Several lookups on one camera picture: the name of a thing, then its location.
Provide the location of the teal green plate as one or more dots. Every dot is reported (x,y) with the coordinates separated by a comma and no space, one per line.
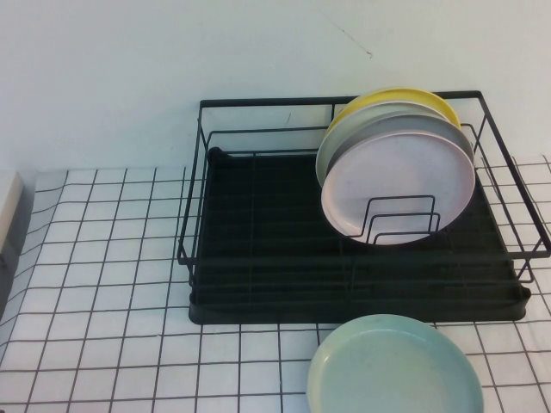
(387,370)

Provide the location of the white plate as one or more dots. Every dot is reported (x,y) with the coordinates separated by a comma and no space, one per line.
(344,133)

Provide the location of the pink plate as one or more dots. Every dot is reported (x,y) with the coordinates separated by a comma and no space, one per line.
(387,180)

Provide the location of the grey plate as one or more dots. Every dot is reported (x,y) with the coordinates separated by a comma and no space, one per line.
(413,125)

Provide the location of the yellow plate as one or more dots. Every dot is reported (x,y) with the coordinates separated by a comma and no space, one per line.
(430,100)

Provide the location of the black plastic drain tray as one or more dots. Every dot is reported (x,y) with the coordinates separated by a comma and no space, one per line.
(280,206)

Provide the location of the white black grid tablecloth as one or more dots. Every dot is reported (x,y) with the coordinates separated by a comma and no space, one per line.
(129,279)

